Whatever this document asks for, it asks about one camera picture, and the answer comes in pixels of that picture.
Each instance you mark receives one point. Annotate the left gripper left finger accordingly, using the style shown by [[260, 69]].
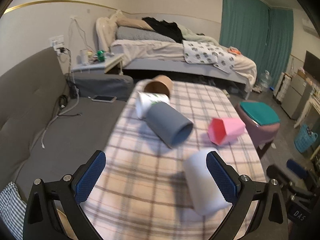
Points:
[[42, 220]]

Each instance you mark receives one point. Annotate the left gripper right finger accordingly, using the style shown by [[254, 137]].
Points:
[[270, 218]]

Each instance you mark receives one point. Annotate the white plastic cup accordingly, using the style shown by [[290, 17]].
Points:
[[204, 193]]

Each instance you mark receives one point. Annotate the pink angular cup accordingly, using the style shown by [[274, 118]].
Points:
[[224, 130]]

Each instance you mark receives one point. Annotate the grey blue plastic cup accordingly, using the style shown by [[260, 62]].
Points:
[[170, 125]]

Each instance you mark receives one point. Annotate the white green printed cup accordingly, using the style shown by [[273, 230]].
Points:
[[145, 101]]

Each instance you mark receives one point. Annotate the brown paper cup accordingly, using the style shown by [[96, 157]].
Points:
[[161, 84]]

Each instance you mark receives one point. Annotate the checkered blue cloth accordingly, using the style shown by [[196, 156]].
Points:
[[13, 210]]

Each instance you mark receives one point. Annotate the blue laundry basket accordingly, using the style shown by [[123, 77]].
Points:
[[305, 138]]

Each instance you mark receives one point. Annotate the purple stool teal cushion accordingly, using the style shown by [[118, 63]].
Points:
[[262, 123]]

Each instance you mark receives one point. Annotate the grey sofa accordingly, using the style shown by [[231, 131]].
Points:
[[35, 142]]

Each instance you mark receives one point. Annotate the plaid tablecloth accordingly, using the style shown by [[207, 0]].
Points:
[[142, 192]]

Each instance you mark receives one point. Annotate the smartphone on sofa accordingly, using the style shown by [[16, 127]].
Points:
[[103, 98]]

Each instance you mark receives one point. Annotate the clear water jug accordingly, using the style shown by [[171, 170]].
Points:
[[265, 80]]

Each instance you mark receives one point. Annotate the black television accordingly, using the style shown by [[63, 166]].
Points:
[[312, 65]]

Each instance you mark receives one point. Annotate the white bedside table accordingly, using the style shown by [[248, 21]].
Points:
[[106, 66]]

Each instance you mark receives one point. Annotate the green can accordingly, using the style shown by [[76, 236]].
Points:
[[101, 55]]

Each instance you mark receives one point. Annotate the patterned white mat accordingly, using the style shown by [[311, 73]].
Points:
[[200, 52]]

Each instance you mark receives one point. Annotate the teal curtain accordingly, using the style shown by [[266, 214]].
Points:
[[261, 33]]

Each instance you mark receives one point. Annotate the striped grey pillow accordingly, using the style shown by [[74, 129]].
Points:
[[128, 33]]

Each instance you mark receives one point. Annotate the bed with beige sheets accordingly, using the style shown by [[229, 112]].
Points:
[[168, 56]]

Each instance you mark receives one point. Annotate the black clothing on bed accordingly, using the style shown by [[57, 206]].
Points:
[[165, 28]]

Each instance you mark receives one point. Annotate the wall power socket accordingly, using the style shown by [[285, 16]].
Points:
[[57, 41]]

